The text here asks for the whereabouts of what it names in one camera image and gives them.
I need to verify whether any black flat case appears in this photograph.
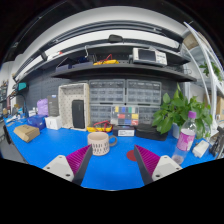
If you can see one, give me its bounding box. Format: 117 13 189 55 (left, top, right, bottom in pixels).
135 124 168 141

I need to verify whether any black rectangular device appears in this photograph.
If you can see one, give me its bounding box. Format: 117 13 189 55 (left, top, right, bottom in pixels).
72 100 85 129

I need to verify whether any clear bottle pink label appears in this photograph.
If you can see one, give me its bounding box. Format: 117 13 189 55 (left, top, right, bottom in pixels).
172 111 196 165

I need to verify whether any beige patterned ceramic mug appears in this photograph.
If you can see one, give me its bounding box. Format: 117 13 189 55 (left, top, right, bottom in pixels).
87 132 117 156

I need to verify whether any brown cardboard box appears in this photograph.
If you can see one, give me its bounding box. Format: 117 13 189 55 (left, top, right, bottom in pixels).
14 125 40 143

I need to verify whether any purple plastic bag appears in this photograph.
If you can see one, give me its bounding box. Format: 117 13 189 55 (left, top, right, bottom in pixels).
37 98 48 115

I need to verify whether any dark grey upright box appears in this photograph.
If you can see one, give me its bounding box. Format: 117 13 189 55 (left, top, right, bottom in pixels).
47 95 59 116

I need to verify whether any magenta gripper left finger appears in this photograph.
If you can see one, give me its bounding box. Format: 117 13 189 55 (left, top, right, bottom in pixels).
44 145 92 185

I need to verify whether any white oscilloscope on shelf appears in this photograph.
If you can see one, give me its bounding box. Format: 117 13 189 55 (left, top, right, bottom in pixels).
133 48 167 66

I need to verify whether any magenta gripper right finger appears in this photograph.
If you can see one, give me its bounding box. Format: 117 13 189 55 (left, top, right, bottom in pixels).
134 145 182 185

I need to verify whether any yellow multimeter with leads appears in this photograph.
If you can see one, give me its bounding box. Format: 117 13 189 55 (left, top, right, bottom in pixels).
87 120 113 133

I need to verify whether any white power adapter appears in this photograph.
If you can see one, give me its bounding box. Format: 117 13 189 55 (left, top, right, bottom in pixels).
192 140 209 158

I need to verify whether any red round coaster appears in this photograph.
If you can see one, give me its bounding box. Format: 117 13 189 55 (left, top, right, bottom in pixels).
126 150 136 162

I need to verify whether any teal desk lamp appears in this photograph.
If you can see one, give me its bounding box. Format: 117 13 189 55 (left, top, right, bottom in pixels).
13 82 27 92

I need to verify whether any blue plastic box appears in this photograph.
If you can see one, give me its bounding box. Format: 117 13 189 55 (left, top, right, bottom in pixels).
27 115 46 130

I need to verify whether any dark grey wall shelf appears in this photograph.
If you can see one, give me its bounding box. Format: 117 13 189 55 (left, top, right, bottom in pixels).
52 63 196 82

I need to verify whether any white small box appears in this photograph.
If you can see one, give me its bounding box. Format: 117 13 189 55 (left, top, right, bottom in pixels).
45 116 62 130

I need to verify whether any yellow tool on shelf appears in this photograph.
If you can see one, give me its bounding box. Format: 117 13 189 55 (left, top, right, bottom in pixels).
95 54 119 65

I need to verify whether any green potted plant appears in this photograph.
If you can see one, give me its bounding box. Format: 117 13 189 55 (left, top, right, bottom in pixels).
152 86 213 139

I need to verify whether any grey parts drawer cabinet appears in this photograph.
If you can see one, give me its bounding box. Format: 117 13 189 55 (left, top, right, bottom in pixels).
89 79 162 126

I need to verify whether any black box white label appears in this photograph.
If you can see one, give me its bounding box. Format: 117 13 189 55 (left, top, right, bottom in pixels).
113 126 135 137

